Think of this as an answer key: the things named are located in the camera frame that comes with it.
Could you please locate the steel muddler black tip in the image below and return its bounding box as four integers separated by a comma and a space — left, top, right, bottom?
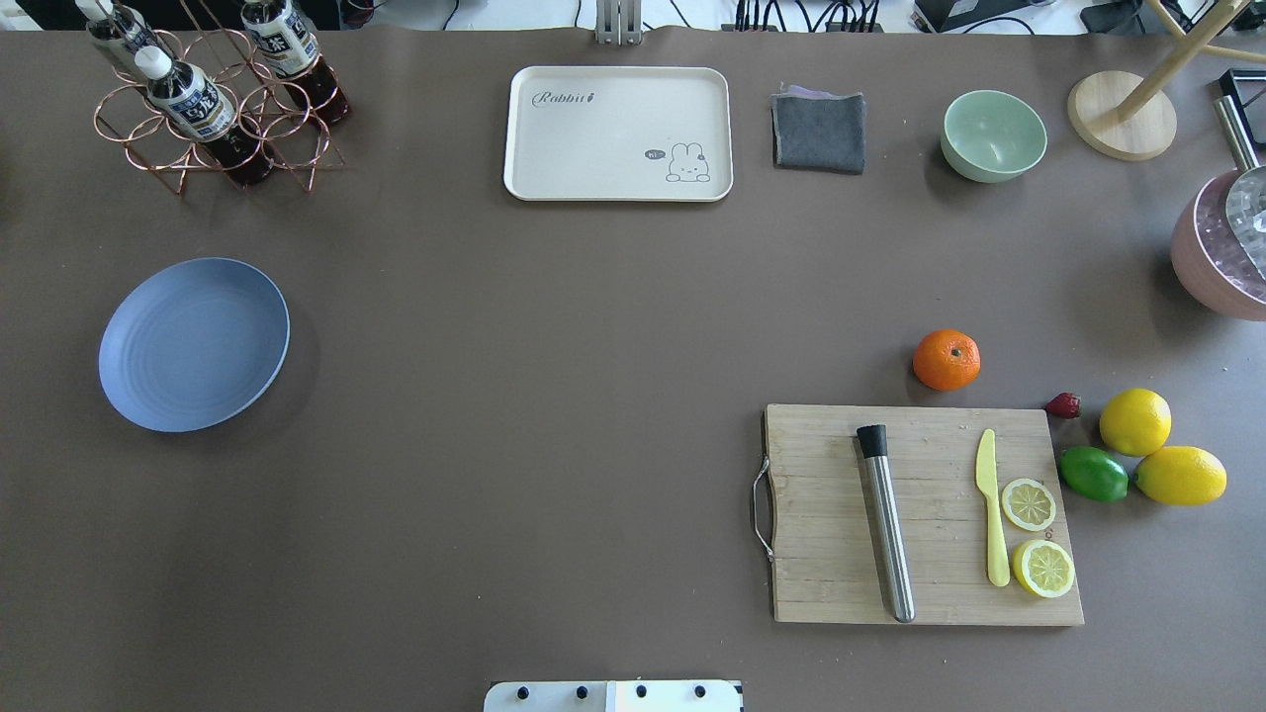
858, 424, 917, 625

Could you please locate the wooden round stand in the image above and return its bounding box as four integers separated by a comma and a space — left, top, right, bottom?
1066, 1, 1265, 161

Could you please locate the right tea bottle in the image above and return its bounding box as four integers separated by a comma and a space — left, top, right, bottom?
239, 1, 351, 125

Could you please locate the yellow plastic knife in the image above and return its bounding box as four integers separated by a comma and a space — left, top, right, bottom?
975, 428, 1010, 587

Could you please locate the lower yellow lemon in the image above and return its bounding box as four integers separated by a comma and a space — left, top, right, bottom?
1136, 446, 1228, 505

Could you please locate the wooden cutting board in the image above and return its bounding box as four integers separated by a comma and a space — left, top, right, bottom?
765, 404, 1084, 627

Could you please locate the green ceramic bowl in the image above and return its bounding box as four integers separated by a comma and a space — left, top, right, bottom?
939, 90, 1047, 184

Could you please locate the front tea bottle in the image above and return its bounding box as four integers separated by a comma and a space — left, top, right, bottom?
135, 46, 273, 186

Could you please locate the red strawberry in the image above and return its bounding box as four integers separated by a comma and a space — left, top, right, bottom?
1043, 391, 1081, 419

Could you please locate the cream rabbit tray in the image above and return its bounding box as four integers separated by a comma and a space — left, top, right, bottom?
503, 66, 734, 201

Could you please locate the left tea bottle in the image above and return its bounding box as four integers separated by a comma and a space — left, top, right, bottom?
75, 0, 171, 79

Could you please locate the orange mandarin fruit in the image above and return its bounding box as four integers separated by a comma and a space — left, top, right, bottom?
912, 329, 981, 391

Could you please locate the upper lemon slice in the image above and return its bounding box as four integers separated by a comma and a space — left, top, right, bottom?
1000, 478, 1057, 532

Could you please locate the yellow lemon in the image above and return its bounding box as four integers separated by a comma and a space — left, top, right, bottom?
1099, 388, 1172, 457
1136, 446, 1228, 505

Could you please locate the tea bottle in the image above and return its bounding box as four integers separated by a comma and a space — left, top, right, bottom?
135, 46, 273, 186
75, 0, 171, 79
239, 1, 351, 125

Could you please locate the lemon slice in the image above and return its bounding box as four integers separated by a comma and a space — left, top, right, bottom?
1000, 478, 1057, 532
1012, 538, 1075, 598

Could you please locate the grey folded cloth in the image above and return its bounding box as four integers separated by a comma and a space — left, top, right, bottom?
771, 85, 867, 175

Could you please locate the copper wire bottle rack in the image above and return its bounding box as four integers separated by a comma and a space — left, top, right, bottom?
92, 1, 346, 194

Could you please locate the lower lemon slice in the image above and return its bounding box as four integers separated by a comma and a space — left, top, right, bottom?
1012, 538, 1075, 598

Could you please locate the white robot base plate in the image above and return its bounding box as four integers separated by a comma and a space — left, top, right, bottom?
484, 679, 744, 711

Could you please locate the green lime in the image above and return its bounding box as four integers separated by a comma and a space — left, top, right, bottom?
1057, 446, 1131, 503

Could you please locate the blue round plate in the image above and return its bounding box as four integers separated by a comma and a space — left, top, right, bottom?
97, 257, 291, 433

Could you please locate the upper yellow lemon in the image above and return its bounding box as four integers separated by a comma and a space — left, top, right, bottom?
1099, 388, 1172, 457

